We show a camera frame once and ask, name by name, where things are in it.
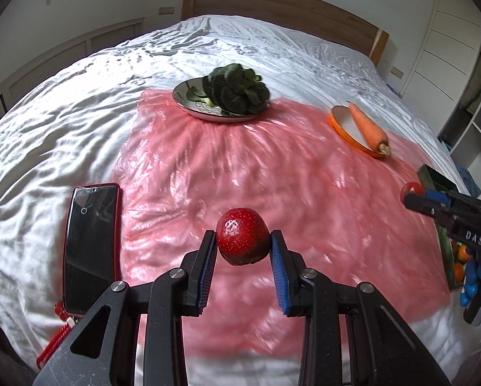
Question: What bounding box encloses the patterned oval plate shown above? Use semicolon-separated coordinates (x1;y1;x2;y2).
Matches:
172;76;271;123

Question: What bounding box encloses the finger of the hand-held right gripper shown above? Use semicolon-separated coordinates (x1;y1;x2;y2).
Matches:
423;190;480;210
404;193;452;226

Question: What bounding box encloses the wooden bed headboard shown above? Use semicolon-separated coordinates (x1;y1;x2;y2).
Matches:
182;0;390;69

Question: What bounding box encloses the smartphone in red case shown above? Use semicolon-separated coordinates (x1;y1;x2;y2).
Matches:
62;183;120;317

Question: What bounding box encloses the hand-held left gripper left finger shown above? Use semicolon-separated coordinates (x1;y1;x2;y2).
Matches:
33;230;218;386

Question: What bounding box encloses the small red apple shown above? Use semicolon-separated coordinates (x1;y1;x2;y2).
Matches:
400;182;426;202

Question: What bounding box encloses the orange carrot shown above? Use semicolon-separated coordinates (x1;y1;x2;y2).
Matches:
348;102;392;157

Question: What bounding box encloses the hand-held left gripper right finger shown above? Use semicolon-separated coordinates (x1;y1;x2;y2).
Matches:
270;229;452;386

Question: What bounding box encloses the green bok choy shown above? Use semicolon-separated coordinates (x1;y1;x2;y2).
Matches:
202;63;270;115

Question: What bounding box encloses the orange rimmed white plate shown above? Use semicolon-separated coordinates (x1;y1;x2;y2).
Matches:
330;105;391;159

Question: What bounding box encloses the green rectangular tray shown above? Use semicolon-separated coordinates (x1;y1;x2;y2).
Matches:
417;164;472;289

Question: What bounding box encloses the person's right hand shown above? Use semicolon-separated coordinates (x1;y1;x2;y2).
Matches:
459;248;481;307

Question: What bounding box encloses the white wardrobe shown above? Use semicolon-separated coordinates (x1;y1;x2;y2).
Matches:
399;0;481;170

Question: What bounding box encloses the red phone lanyard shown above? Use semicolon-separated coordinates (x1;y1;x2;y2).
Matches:
36;303;78;371

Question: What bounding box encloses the red strawberry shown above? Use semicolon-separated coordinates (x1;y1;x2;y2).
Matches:
216;207;271;266

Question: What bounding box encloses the blue cloth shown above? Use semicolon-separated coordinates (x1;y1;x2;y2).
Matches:
458;167;481;198

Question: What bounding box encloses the pink plastic sheet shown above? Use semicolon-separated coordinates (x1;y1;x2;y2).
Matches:
114;88;452;360

